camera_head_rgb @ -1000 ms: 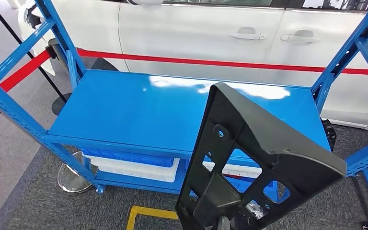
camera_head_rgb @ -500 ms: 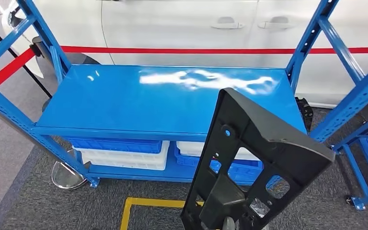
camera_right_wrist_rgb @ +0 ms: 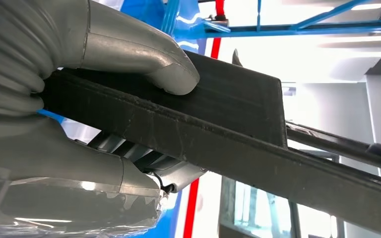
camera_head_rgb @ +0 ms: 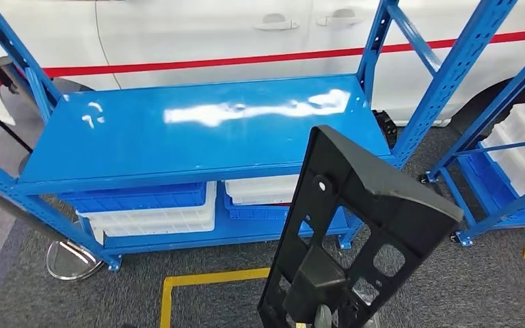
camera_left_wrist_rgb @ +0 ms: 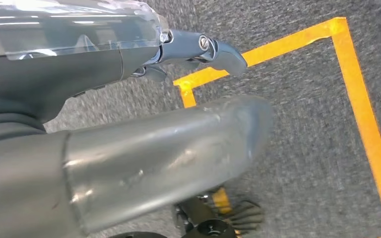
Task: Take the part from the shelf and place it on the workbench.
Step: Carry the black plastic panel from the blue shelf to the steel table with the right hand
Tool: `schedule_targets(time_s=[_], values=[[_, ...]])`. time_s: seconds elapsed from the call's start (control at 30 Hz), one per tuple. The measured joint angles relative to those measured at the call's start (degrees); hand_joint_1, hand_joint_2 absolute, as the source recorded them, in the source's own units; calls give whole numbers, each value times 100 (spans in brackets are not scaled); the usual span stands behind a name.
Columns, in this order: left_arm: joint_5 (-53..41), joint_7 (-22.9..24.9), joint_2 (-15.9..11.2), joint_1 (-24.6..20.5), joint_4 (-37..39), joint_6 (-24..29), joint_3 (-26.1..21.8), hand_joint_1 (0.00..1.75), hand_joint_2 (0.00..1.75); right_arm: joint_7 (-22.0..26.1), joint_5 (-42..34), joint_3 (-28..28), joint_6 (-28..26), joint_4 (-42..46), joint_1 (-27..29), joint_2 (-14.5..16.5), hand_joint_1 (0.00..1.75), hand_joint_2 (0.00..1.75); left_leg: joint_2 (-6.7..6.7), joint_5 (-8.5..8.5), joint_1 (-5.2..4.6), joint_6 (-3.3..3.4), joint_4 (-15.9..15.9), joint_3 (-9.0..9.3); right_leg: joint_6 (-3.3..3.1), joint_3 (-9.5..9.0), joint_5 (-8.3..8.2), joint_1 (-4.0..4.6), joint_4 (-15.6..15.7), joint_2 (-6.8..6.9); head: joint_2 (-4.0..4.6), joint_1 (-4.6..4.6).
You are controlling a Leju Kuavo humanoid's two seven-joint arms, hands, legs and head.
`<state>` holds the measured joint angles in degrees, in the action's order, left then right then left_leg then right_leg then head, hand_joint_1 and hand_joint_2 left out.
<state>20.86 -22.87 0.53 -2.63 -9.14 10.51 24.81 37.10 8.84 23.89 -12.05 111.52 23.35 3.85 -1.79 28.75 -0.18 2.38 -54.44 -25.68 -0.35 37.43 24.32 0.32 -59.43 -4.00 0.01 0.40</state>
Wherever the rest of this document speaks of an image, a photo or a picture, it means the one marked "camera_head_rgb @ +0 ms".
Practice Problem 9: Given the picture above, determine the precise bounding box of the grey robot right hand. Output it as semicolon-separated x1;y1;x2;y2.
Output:
313;304;335;328

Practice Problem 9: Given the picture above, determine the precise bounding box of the black plastic plate frame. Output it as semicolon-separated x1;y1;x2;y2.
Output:
256;125;465;328

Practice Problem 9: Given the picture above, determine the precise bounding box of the blue metal shelf rack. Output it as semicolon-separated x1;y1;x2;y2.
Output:
0;0;520;273
418;38;525;247

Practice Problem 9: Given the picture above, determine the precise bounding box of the chrome base stanchion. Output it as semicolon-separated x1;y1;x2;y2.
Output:
0;180;105;282

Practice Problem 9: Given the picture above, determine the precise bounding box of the white car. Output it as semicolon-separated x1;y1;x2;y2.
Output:
0;0;525;137

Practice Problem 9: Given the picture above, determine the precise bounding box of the black stanchion belt head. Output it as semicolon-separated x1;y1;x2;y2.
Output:
0;55;21;94

